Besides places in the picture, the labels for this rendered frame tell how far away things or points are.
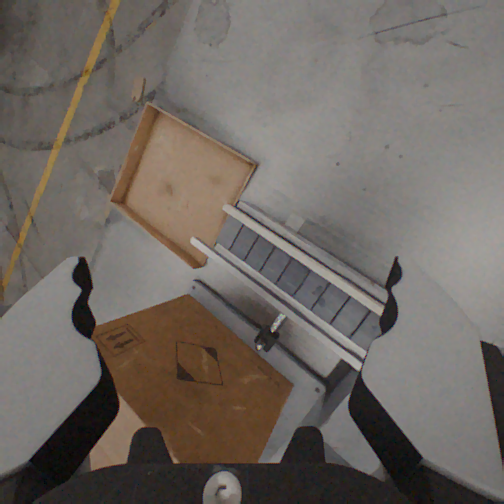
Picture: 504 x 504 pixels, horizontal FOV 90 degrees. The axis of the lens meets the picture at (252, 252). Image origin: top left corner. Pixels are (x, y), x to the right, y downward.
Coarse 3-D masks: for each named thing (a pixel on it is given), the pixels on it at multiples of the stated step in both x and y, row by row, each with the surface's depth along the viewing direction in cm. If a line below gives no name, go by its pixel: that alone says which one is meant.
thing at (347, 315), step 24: (216, 240) 52; (240, 240) 50; (264, 240) 48; (288, 240) 50; (264, 264) 49; (288, 264) 47; (288, 288) 47; (312, 288) 45; (336, 288) 44; (360, 288) 42; (336, 312) 44; (360, 312) 42; (360, 336) 43
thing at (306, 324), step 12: (192, 240) 45; (204, 252) 44; (216, 252) 44; (228, 264) 42; (240, 276) 42; (252, 288) 41; (264, 288) 41; (276, 300) 39; (288, 312) 39; (300, 324) 38; (312, 324) 38; (324, 336) 37; (336, 348) 36; (348, 360) 36; (360, 360) 36
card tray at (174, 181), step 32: (160, 128) 62; (192, 128) 54; (128, 160) 63; (160, 160) 62; (192, 160) 59; (224, 160) 55; (128, 192) 67; (160, 192) 63; (192, 192) 59; (224, 192) 56; (160, 224) 64; (192, 224) 60; (192, 256) 61
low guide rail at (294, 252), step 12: (228, 204) 48; (240, 216) 46; (252, 228) 45; (264, 228) 45; (276, 240) 44; (288, 252) 43; (300, 252) 43; (312, 264) 42; (324, 276) 41; (336, 276) 41; (348, 288) 40; (360, 300) 39; (372, 300) 39
